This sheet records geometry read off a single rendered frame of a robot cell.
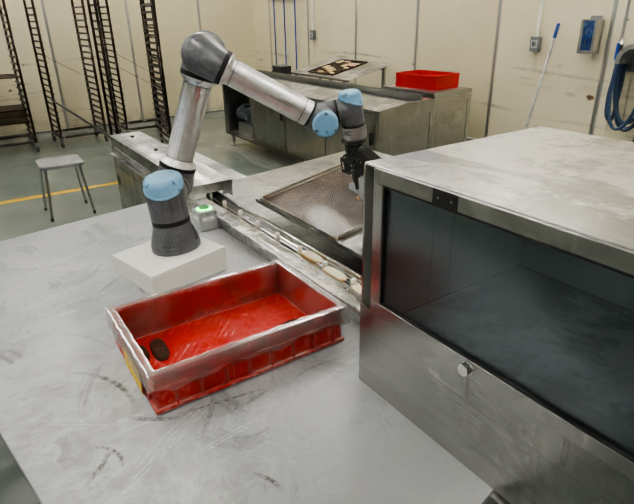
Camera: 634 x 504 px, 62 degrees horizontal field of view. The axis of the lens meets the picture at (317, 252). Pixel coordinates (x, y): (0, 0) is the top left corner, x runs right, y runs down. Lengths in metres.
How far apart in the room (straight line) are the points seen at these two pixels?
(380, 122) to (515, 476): 3.77
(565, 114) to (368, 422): 4.53
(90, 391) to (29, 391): 0.13
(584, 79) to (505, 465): 4.53
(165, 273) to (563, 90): 4.37
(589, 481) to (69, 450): 0.87
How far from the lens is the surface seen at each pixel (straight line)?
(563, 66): 5.36
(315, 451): 1.04
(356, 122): 1.72
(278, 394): 1.16
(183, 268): 1.60
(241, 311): 1.45
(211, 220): 2.00
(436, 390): 1.00
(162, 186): 1.61
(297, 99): 1.57
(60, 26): 8.68
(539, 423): 0.87
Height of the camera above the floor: 1.55
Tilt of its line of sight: 24 degrees down
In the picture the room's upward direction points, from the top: 1 degrees counter-clockwise
